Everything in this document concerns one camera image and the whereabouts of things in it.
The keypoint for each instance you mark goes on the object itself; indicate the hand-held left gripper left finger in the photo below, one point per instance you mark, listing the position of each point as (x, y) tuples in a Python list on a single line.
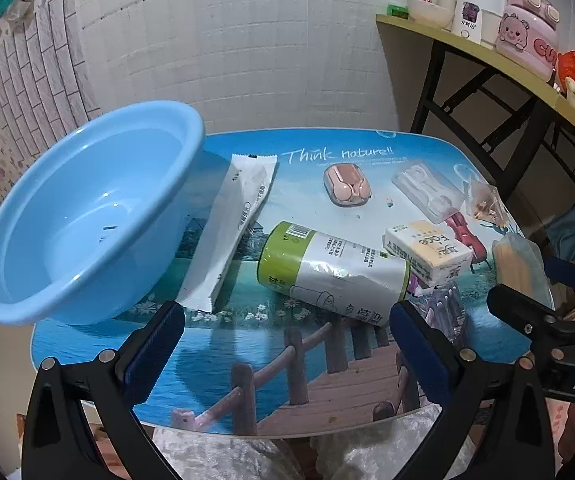
[(155, 355)]

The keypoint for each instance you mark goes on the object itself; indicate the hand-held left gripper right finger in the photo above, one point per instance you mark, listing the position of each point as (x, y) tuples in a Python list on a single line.
[(415, 350)]

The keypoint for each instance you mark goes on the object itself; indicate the wooden sticks pack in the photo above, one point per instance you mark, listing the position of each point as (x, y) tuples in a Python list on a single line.
[(515, 270)]

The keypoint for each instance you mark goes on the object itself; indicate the purple plastic packet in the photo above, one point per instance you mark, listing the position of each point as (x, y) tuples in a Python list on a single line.
[(442, 310)]

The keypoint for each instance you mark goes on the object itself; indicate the white yellow tissue packet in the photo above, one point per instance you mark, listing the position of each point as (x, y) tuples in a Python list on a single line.
[(427, 250)]

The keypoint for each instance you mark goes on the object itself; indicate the small clear plastic bag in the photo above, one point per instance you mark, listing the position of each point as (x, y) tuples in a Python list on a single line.
[(485, 202)]

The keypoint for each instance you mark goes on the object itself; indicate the green white bag roll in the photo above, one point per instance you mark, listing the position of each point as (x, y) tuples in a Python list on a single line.
[(327, 270)]

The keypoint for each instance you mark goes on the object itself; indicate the long white packet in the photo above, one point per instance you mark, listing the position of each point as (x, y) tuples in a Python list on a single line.
[(227, 230)]

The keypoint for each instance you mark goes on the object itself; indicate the clear plastic case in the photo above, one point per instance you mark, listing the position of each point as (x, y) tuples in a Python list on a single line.
[(427, 190)]

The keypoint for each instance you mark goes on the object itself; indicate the light blue plastic basin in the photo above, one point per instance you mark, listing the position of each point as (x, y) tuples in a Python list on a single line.
[(92, 210)]

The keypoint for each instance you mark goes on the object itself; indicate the pink contact lens case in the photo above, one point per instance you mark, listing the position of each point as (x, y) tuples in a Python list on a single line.
[(345, 185)]

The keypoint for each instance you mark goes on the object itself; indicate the white plush clothing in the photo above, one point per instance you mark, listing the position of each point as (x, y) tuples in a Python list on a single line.
[(247, 455)]

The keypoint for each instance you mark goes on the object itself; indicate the pink bear lunch box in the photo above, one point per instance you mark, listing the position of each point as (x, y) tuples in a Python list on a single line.
[(522, 35)]

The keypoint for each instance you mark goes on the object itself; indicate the wooden desk black legs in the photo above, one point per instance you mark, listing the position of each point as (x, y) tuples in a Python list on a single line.
[(467, 47)]

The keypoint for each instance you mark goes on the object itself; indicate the white electric kettle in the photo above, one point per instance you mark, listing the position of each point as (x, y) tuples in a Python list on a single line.
[(472, 10)]

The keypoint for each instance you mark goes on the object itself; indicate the white bowl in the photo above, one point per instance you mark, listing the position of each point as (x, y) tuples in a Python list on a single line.
[(430, 12)]

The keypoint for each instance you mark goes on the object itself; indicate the small green box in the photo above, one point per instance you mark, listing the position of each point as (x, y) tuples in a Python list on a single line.
[(396, 11)]

